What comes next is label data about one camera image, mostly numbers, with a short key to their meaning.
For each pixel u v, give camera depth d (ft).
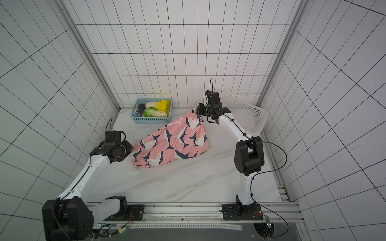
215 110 2.26
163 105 3.61
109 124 3.61
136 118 3.47
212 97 2.28
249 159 1.65
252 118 3.65
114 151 1.96
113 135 2.12
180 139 2.89
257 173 1.78
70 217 1.28
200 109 2.65
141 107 3.84
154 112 3.52
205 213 2.44
